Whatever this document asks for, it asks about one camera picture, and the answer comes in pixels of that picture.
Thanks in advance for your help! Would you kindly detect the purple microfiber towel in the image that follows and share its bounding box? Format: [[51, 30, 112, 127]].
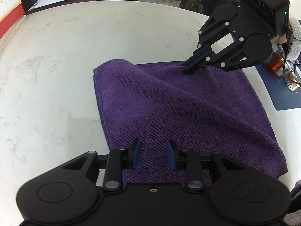
[[93, 60, 287, 183]]

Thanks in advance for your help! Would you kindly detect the seated man in dark jacket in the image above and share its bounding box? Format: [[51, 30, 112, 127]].
[[273, 15, 300, 64]]

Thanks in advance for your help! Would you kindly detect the patterned ceramic cup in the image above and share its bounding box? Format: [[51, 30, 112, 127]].
[[284, 70, 300, 92]]

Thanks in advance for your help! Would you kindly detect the dark blue table mat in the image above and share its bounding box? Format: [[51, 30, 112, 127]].
[[256, 65, 301, 111]]

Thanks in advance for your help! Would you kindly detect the red desk calendar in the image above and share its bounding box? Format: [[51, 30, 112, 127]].
[[0, 0, 24, 38]]

